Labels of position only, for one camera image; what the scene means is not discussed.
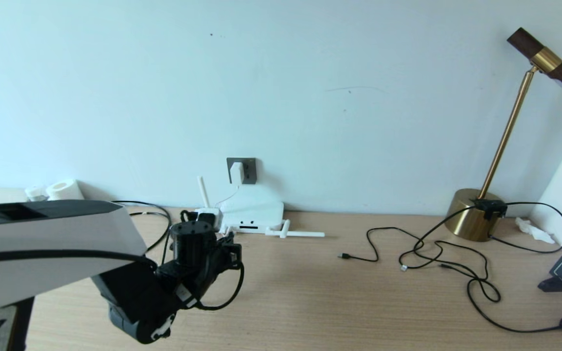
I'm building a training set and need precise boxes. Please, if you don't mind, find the white router with antennas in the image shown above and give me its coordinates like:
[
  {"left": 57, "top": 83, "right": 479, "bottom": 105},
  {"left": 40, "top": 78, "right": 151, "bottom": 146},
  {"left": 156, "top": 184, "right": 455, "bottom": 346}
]
[{"left": 197, "top": 176, "right": 325, "bottom": 239}]

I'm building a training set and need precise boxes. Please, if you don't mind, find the white toilet paper roll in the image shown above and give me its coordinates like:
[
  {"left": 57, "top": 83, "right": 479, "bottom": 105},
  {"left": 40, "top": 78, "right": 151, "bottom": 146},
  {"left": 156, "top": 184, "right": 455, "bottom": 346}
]
[{"left": 47, "top": 179, "right": 85, "bottom": 201}]

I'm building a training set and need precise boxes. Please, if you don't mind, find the brass desk lamp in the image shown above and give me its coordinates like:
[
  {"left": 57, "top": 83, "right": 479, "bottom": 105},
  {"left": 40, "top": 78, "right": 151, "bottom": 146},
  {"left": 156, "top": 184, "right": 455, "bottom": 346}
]
[{"left": 445, "top": 27, "right": 562, "bottom": 243}]

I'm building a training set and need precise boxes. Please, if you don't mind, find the crumpled white tissue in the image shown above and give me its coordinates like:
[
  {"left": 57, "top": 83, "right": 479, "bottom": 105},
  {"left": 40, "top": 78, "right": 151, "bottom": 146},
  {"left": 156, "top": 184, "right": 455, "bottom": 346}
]
[{"left": 515, "top": 216, "right": 556, "bottom": 244}]

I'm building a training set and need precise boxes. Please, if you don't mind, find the grey wall socket plate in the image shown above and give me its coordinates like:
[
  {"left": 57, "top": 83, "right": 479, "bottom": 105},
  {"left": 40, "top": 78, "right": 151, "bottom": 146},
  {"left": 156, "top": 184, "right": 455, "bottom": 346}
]
[{"left": 227, "top": 157, "right": 257, "bottom": 185}]

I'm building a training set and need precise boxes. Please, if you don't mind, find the black multi-head USB cable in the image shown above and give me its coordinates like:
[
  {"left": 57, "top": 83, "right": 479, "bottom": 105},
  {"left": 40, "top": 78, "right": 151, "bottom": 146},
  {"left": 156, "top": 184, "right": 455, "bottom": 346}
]
[{"left": 337, "top": 227, "right": 502, "bottom": 303}]

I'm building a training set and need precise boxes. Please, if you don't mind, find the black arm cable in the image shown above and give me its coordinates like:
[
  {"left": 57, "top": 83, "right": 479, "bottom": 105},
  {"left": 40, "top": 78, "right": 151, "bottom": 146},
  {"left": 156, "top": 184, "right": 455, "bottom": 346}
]
[{"left": 0, "top": 210, "right": 245, "bottom": 312}]

